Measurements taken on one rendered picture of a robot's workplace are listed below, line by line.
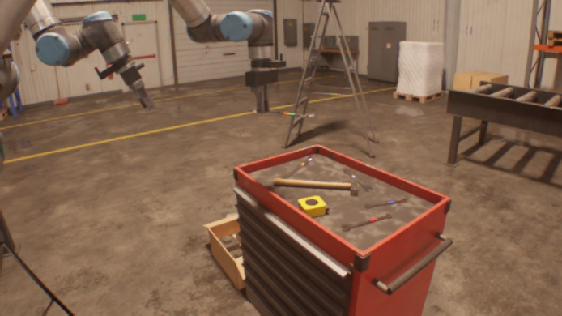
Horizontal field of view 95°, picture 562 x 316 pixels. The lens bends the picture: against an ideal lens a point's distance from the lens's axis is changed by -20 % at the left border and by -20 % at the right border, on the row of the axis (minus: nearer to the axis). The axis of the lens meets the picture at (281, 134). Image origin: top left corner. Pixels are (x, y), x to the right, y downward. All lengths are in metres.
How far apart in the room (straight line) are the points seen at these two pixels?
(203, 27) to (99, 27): 0.33
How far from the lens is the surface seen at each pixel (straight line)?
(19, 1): 0.52
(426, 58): 7.42
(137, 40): 10.81
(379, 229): 1.03
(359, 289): 0.94
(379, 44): 10.12
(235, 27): 0.97
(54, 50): 0.99
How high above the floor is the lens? 1.48
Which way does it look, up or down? 18 degrees down
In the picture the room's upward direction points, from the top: 2 degrees counter-clockwise
